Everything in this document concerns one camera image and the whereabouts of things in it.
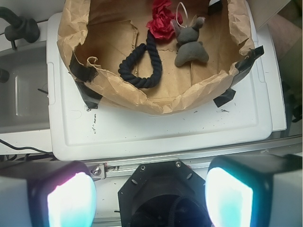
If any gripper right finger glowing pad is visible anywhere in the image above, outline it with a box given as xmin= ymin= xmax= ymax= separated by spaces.
xmin=205 ymin=154 xmax=303 ymax=227

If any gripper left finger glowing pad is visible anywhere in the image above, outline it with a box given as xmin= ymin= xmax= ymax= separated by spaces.
xmin=0 ymin=161 xmax=97 ymax=227

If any gray plush animal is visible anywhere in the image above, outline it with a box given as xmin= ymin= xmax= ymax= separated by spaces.
xmin=170 ymin=17 xmax=209 ymax=67

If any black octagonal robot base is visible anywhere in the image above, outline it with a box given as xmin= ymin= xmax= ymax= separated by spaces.
xmin=118 ymin=161 xmax=212 ymax=227

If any gray sink basin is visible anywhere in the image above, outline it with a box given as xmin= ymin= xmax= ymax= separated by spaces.
xmin=0 ymin=41 xmax=50 ymax=133

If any black faucet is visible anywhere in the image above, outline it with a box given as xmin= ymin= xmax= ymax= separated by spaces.
xmin=0 ymin=7 xmax=40 ymax=50

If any brown paper bin liner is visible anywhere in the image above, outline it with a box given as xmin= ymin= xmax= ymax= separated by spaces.
xmin=57 ymin=0 xmax=254 ymax=115

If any red crumpled paper flower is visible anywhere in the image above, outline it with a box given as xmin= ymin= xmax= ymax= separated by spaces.
xmin=146 ymin=0 xmax=183 ymax=40

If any black cable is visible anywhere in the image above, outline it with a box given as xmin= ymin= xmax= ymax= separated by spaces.
xmin=0 ymin=139 xmax=52 ymax=154

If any aluminium frame rail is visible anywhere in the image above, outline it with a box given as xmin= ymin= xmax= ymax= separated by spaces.
xmin=82 ymin=136 xmax=303 ymax=183

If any dark blue twisted rope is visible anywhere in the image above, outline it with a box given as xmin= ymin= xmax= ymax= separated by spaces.
xmin=118 ymin=30 xmax=163 ymax=89

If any white loop string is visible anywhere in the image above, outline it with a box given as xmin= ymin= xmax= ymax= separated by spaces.
xmin=176 ymin=1 xmax=190 ymax=27

